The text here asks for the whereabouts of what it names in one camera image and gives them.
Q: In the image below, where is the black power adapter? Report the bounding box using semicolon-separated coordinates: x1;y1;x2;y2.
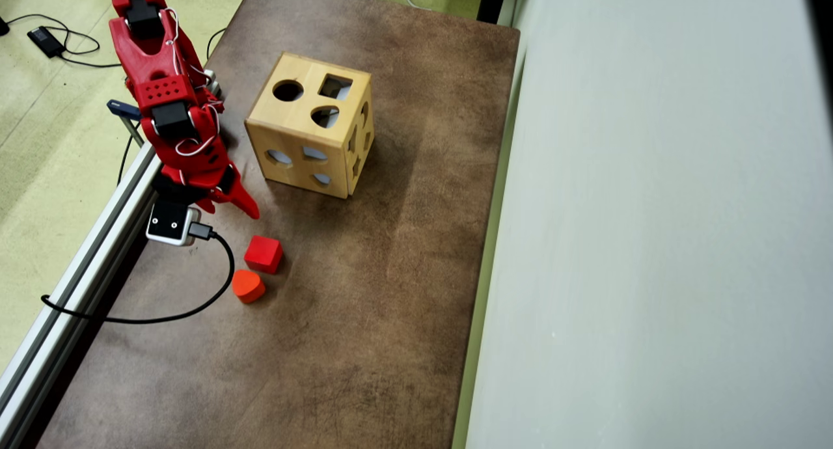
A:
27;26;66;59

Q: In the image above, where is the thin black adapter cable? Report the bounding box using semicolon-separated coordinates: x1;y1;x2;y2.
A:
7;14;122;68

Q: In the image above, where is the aluminium profile rail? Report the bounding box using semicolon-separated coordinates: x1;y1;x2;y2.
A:
0;143;163;446

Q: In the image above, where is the wooden shape sorter box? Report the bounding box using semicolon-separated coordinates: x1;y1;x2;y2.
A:
245;52;376;199

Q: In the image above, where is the dark wall post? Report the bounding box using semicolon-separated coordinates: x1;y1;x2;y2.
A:
477;0;510;25

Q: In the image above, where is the orange heart-shaped block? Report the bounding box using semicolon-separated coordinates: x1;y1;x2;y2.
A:
232;269;266;305

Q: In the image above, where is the red wooden cube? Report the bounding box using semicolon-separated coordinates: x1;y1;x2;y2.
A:
244;235;284;274

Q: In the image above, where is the black camera cable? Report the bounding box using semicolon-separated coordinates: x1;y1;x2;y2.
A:
40;221;235;325

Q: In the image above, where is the blue table clamp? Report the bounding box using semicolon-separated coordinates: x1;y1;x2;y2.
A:
107;100;145;147

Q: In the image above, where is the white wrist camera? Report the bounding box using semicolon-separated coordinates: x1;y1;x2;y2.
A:
145;200;201;247

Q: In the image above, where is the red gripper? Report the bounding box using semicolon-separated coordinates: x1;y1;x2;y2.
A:
153;137;261;220

